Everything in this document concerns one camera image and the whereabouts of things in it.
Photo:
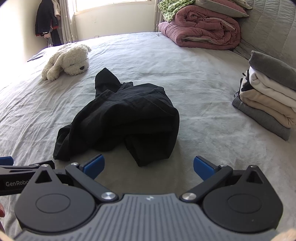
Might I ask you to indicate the black folded garment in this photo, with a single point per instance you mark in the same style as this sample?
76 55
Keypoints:
245 85

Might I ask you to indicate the bright window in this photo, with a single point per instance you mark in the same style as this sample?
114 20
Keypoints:
115 3

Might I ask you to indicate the dark flat tablet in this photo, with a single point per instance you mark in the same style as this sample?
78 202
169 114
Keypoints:
35 57

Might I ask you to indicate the person's left hand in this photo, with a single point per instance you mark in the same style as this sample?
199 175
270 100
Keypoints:
1 210

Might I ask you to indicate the white plush dog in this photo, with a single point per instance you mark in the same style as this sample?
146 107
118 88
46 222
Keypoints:
69 60

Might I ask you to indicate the grey patterned curtain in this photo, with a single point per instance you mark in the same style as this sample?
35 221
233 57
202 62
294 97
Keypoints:
68 20
158 16

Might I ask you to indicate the dark grey folded garment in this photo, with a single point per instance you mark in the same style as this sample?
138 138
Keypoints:
272 67

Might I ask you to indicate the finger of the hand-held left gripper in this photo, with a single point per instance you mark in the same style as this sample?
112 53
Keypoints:
5 160

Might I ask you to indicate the dark hanging jacket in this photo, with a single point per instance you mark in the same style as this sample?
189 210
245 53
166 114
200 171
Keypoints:
45 18

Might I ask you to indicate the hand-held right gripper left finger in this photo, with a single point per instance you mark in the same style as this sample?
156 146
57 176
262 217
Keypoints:
93 165

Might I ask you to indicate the green patterned blanket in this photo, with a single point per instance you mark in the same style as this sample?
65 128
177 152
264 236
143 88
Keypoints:
171 9

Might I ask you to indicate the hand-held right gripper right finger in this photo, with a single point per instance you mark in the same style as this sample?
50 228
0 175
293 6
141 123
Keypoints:
203 168

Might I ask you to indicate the grey knit folded sweater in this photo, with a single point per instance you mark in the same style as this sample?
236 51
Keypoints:
261 120

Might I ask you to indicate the black t-shirt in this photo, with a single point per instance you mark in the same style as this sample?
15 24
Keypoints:
129 115

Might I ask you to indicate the white folded garment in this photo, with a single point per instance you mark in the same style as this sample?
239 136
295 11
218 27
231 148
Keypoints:
266 84

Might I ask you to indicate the beige pillow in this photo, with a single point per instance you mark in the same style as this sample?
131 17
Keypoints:
219 8

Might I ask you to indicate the pink folded quilt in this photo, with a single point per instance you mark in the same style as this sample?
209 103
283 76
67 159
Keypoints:
201 27

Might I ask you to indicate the grey quilted headboard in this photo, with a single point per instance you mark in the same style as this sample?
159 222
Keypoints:
272 27

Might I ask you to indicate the light hanging clothes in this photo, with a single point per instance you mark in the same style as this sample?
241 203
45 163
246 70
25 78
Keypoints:
56 8

